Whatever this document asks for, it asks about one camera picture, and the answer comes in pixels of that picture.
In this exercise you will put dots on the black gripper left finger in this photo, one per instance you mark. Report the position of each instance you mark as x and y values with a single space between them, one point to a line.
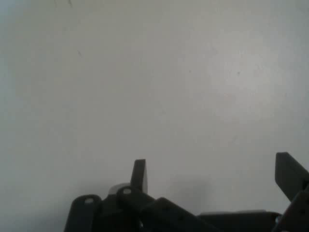
125 212

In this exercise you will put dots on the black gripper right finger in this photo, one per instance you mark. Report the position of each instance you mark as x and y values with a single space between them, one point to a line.
289 174

